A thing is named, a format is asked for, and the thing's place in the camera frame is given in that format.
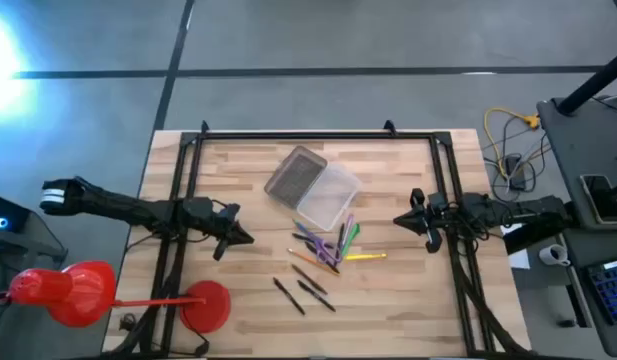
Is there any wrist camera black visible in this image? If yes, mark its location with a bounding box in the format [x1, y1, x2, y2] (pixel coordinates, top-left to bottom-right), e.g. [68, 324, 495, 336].
[216, 202, 241, 224]
[426, 191, 450, 214]

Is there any black device with blue light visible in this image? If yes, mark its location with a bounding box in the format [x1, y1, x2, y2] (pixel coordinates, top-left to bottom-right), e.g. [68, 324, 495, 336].
[0, 192, 32, 236]

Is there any green pen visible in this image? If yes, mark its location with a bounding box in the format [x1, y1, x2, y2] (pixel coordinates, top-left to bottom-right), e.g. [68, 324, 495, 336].
[341, 223, 361, 257]

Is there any black lamp cable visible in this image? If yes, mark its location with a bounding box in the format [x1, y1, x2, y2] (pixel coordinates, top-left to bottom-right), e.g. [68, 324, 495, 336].
[118, 312, 210, 358]

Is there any grey tinted box lid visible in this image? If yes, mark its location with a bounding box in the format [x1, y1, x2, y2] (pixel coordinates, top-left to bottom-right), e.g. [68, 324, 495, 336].
[263, 145, 328, 210]

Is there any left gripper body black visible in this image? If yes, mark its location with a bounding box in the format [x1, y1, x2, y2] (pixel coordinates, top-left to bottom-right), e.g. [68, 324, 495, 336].
[207, 215, 239, 262]

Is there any red desk lamp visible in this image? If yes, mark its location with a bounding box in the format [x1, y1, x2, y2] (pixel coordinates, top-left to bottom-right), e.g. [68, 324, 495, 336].
[0, 259, 233, 335]

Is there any orange pencil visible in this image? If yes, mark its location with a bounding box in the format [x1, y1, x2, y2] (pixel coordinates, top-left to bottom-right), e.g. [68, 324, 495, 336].
[286, 248, 341, 275]

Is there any white paper sheet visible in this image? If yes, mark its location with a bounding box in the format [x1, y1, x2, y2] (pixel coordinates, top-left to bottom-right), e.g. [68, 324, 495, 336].
[500, 223, 531, 271]

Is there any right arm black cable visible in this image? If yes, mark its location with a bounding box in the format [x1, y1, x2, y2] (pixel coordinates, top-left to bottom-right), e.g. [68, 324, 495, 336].
[437, 198, 517, 239]

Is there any lilac pen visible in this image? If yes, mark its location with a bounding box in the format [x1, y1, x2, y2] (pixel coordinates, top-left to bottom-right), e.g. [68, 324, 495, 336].
[337, 213, 355, 261]

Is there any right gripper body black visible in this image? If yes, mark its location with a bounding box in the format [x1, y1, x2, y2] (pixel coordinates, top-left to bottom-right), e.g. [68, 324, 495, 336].
[410, 187, 443, 254]

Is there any black power adapter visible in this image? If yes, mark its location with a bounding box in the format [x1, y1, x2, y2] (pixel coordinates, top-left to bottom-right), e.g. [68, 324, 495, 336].
[504, 154, 527, 191]

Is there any black metal table frame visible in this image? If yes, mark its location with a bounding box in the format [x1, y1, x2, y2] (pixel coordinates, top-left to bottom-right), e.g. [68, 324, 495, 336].
[101, 119, 539, 360]

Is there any white plastic tray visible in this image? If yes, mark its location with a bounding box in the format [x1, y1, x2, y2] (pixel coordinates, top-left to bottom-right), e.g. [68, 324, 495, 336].
[296, 162, 363, 232]

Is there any black smartphone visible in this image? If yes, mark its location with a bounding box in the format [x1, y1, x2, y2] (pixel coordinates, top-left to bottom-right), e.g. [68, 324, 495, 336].
[580, 173, 617, 225]

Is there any grey side desk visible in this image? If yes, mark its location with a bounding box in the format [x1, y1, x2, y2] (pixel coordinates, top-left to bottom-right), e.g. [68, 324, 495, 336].
[536, 95, 617, 357]

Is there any yellow cable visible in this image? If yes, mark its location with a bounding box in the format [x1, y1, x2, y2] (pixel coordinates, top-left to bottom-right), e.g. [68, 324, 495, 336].
[483, 106, 541, 180]

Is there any white mug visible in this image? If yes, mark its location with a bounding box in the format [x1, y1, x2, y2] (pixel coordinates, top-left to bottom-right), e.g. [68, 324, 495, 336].
[538, 243, 572, 267]

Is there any dark brown pen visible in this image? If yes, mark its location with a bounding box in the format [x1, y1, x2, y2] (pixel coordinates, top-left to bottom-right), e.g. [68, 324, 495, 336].
[291, 263, 329, 295]

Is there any keyboard with blue lights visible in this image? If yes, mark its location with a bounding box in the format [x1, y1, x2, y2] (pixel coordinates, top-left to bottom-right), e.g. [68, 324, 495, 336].
[585, 258, 617, 326]

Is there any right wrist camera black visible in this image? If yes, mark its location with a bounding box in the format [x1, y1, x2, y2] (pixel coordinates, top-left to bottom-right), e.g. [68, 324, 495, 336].
[426, 191, 450, 214]

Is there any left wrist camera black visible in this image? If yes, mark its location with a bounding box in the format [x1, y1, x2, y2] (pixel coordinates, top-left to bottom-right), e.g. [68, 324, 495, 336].
[216, 202, 241, 224]

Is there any dark floor cable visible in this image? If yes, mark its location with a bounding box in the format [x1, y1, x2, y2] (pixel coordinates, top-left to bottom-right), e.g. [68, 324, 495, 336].
[482, 114, 554, 204]

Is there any black slanted pole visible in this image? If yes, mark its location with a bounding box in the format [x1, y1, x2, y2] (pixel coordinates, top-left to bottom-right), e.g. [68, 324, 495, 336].
[556, 47, 617, 117]

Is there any purple pen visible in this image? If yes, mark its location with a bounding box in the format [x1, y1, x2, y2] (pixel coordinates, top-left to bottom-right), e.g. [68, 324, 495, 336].
[292, 219, 340, 265]

